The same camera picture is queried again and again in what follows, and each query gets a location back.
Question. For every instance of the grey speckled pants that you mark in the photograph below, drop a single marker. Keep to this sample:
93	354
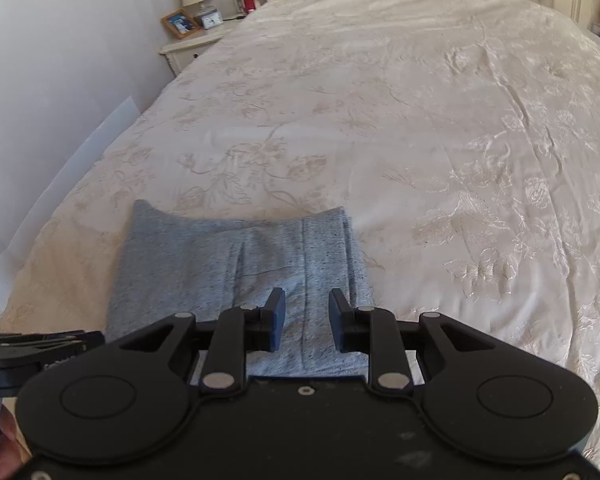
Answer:
280	265

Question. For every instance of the white nightstand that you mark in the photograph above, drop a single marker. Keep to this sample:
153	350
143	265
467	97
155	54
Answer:
195	47

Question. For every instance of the cream floral bedspread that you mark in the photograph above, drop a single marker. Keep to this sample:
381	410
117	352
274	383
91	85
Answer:
405	125

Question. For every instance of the person's left hand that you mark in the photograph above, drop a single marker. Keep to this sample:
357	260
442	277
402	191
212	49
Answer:
10	440

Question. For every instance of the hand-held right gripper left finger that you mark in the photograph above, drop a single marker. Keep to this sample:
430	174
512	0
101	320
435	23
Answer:
277	320

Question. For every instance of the red cup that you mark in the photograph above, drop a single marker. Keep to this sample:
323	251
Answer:
248	0

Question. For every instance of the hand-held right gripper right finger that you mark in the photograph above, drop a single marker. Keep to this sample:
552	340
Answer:
338	322

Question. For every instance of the small table clock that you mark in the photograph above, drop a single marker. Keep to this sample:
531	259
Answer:
211	19

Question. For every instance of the wooden picture frame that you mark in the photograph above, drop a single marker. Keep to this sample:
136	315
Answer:
181	23

